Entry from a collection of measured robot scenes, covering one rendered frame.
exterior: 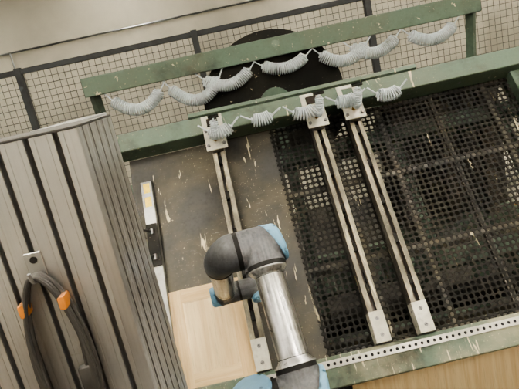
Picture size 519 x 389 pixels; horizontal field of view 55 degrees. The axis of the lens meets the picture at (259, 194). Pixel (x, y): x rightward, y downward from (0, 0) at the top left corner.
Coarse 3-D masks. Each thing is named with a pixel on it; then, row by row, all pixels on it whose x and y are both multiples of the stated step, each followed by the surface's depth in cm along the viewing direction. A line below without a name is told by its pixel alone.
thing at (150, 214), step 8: (152, 184) 237; (152, 192) 232; (144, 200) 231; (152, 200) 230; (144, 208) 229; (152, 208) 229; (152, 216) 227; (160, 240) 225; (160, 248) 221; (160, 272) 216; (160, 280) 215; (160, 288) 214; (168, 304) 212; (168, 312) 209
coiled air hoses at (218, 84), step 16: (416, 32) 269; (448, 32) 270; (352, 48) 268; (368, 48) 270; (384, 48) 269; (272, 64) 267; (288, 64) 268; (304, 64) 270; (336, 64) 270; (352, 64) 272; (208, 80) 272; (224, 80) 268; (160, 96) 267; (176, 96) 267; (192, 96) 267; (208, 96) 267; (128, 112) 271; (144, 112) 267
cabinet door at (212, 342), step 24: (192, 288) 215; (192, 312) 211; (216, 312) 210; (240, 312) 209; (192, 336) 207; (216, 336) 206; (240, 336) 206; (192, 360) 203; (216, 360) 203; (240, 360) 202; (192, 384) 199
